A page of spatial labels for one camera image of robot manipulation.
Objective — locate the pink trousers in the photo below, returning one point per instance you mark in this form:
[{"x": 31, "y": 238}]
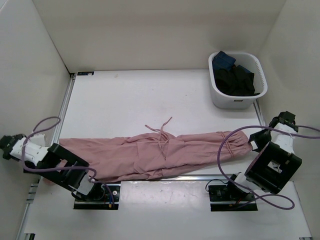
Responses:
[{"x": 156, "y": 154}]

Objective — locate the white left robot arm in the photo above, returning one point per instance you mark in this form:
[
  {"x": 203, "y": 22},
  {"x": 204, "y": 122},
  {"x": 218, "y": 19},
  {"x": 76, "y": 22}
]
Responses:
[{"x": 62, "y": 167}]

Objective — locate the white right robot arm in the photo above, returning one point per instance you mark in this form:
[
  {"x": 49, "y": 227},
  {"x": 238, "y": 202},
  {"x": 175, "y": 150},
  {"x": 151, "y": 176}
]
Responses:
[{"x": 276, "y": 161}]

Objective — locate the black clothes in basket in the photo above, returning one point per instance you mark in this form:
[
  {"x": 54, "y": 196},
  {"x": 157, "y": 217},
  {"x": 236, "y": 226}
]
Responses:
[{"x": 236, "y": 84}]

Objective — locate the white laundry basket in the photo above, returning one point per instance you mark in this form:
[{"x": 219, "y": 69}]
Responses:
[{"x": 248, "y": 61}]

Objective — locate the blue garment in basket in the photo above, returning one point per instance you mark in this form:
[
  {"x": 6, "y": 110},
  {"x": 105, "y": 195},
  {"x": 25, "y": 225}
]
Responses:
[{"x": 223, "y": 61}]

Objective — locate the blue sticker label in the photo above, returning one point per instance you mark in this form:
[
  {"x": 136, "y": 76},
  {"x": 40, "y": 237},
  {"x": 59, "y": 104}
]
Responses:
[{"x": 85, "y": 73}]

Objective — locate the aluminium left table rail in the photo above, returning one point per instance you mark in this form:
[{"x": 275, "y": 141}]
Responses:
[{"x": 63, "y": 109}]

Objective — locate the aluminium table rail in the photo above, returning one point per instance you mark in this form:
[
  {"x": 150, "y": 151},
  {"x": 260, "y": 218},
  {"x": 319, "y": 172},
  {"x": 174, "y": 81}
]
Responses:
[
  {"x": 63, "y": 109},
  {"x": 197, "y": 177}
]

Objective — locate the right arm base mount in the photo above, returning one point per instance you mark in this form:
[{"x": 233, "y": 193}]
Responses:
[{"x": 226, "y": 197}]

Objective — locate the aluminium front table rail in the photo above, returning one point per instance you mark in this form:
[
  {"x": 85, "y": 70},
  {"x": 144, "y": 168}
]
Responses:
[{"x": 197, "y": 177}]

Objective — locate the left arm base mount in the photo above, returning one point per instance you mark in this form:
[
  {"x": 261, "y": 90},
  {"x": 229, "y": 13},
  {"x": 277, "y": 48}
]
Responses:
[{"x": 99, "y": 198}]

